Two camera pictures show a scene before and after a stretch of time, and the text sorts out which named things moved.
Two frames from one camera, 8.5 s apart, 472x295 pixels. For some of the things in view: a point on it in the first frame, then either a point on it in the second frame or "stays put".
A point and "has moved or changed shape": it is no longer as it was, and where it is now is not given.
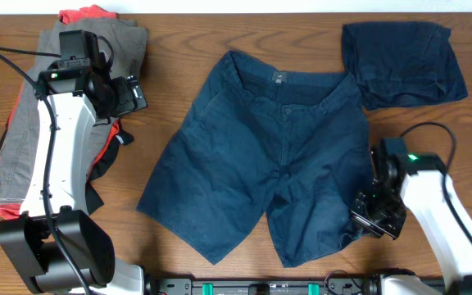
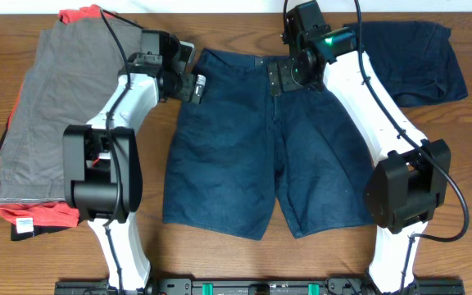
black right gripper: (358, 214) to (288, 83)
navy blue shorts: (264, 139) has moved or changed shape
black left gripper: (132, 95) to (188, 88)
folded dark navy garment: (402, 63) stays put
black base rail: (262, 287) stays put
